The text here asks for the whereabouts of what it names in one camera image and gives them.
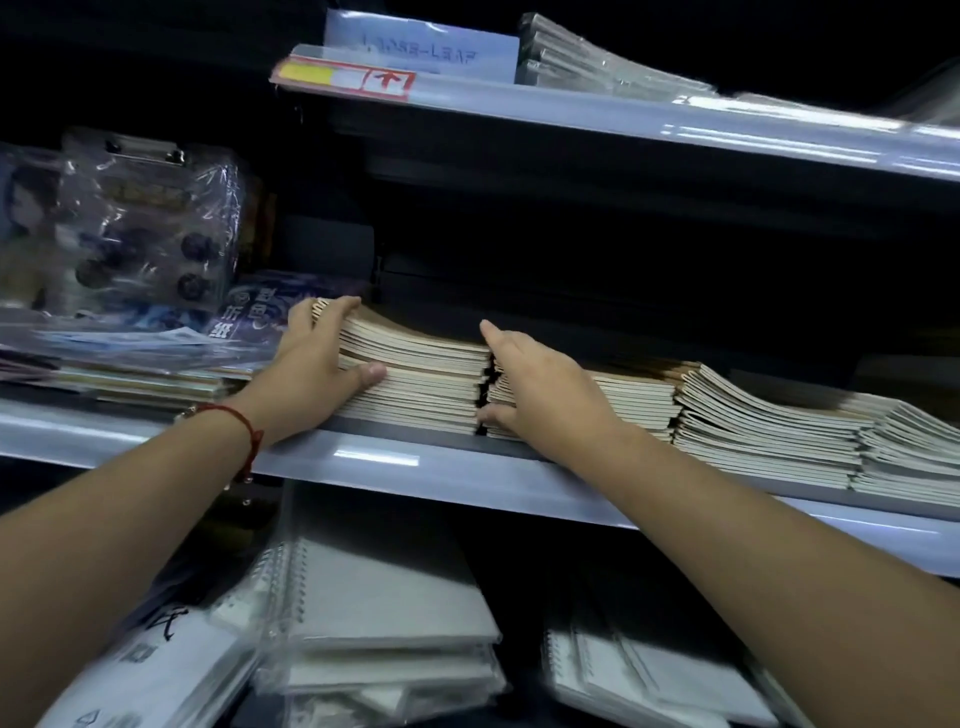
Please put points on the person's left hand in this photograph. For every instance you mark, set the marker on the person's left hand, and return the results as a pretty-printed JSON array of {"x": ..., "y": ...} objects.
[{"x": 311, "y": 375}]

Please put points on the person's right hand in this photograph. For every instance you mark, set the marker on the person's right hand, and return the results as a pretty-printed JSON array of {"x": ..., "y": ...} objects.
[{"x": 551, "y": 394}]

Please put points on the person's right thumb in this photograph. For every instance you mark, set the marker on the person's right thumb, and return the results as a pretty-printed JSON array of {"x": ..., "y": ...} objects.
[{"x": 495, "y": 414}]

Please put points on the person's left thumb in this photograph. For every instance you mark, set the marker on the person's left thumb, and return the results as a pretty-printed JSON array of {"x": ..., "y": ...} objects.
[{"x": 367, "y": 373}]

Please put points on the tall stack of kraft notebooks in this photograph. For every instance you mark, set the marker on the tall stack of kraft notebooks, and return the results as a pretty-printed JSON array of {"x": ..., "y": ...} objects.
[{"x": 427, "y": 375}]

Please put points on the low stack of kraft notebooks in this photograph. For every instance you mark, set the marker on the low stack of kraft notebooks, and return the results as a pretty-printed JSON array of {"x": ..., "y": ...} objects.
[{"x": 637, "y": 401}]

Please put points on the person's right forearm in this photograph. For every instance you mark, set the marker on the person's right forearm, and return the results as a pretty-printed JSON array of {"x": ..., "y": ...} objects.
[{"x": 765, "y": 592}]

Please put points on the person's left forearm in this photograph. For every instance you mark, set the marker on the person's left forearm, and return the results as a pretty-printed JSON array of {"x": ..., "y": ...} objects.
[{"x": 112, "y": 555}]

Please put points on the grey metal shelf board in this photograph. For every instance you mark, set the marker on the grey metal shelf board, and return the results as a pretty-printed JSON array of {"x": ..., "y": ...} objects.
[{"x": 420, "y": 461}]

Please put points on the blue printed packet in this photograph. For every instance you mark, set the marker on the blue printed packet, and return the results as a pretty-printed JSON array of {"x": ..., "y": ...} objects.
[{"x": 259, "y": 304}]

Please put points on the stack of white spiral notebooks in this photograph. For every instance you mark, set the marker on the stack of white spiral notebooks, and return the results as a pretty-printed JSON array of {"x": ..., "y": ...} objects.
[{"x": 382, "y": 600}]

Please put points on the pile of flat wrapped packets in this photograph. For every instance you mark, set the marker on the pile of flat wrapped packets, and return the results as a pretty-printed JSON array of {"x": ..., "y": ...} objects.
[{"x": 120, "y": 367}]

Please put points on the slanted stack of kraft notebooks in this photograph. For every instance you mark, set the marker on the slanted stack of kraft notebooks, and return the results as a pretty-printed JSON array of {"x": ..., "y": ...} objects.
[{"x": 757, "y": 435}]

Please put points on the clipboard in clear plastic wrap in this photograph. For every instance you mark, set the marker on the clipboard in clear plastic wrap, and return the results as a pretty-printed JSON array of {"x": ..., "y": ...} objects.
[{"x": 135, "y": 225}]

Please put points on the red and yellow price label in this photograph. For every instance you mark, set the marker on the red and yellow price label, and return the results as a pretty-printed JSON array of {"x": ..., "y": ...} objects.
[{"x": 352, "y": 77}]

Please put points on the pile of wrapped spiral notebooks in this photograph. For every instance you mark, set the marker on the pile of wrapped spiral notebooks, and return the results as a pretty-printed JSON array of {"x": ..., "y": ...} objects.
[{"x": 645, "y": 675}]

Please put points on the grey shelf board with label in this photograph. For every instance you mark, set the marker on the grey shelf board with label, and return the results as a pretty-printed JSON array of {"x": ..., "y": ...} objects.
[{"x": 600, "y": 112}]

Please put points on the white sign card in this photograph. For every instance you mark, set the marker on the white sign card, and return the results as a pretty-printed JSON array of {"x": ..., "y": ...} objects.
[{"x": 420, "y": 45}]

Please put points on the stack of plastic-wrapped notebooks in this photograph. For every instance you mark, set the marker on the stack of plastic-wrapped notebooks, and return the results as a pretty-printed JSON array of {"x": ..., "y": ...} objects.
[{"x": 585, "y": 64}]

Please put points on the white printed paper packet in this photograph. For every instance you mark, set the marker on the white printed paper packet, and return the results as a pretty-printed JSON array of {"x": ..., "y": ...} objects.
[{"x": 150, "y": 675}]

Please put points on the fanned stack of kraft notebooks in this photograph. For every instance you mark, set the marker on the fanned stack of kraft notebooks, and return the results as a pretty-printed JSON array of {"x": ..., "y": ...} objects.
[{"x": 907, "y": 457}]

